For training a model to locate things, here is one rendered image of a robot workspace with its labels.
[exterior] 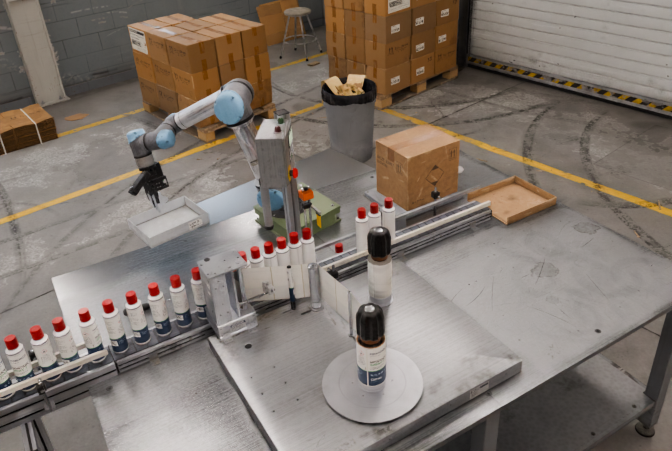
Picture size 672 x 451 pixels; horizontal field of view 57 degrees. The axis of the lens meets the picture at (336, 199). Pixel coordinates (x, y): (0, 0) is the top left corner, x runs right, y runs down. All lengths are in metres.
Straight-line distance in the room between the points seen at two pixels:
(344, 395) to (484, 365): 0.45
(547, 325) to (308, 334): 0.83
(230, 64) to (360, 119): 1.43
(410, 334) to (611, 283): 0.83
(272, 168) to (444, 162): 0.99
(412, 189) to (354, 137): 2.26
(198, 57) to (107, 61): 2.32
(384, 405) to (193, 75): 4.13
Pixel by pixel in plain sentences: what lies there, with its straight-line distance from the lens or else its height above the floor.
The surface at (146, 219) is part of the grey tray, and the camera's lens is 2.79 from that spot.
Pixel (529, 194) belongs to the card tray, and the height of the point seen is 0.83.
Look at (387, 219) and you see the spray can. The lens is 2.50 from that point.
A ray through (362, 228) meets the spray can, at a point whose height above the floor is 1.01.
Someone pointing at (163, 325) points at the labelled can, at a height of 0.93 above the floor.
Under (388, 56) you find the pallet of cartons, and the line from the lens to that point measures 6.04.
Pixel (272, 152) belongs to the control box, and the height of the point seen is 1.42.
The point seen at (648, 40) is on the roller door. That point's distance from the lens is 6.25.
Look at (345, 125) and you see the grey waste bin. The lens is 4.96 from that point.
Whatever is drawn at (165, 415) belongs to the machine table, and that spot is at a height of 0.83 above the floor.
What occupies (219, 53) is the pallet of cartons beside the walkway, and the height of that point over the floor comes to 0.75.
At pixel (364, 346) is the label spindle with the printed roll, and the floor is 1.05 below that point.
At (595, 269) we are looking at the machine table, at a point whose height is 0.83.
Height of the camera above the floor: 2.33
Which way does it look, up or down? 30 degrees down
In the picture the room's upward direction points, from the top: 4 degrees counter-clockwise
